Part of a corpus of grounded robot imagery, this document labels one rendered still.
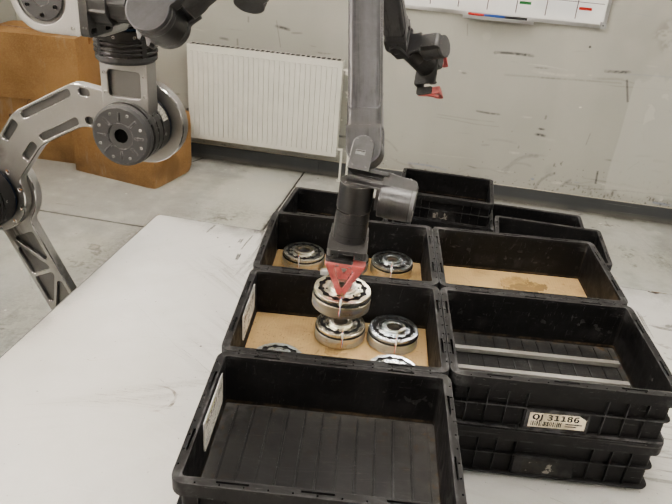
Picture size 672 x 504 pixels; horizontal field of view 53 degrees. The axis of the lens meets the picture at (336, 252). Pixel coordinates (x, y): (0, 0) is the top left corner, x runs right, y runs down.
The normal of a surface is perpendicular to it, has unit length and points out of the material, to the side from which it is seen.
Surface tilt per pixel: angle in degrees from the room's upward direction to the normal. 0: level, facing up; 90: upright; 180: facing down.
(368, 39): 63
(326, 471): 0
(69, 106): 90
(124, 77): 90
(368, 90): 56
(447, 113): 90
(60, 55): 89
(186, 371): 0
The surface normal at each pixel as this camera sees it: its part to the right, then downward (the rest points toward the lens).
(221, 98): -0.20, 0.44
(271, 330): 0.07, -0.88
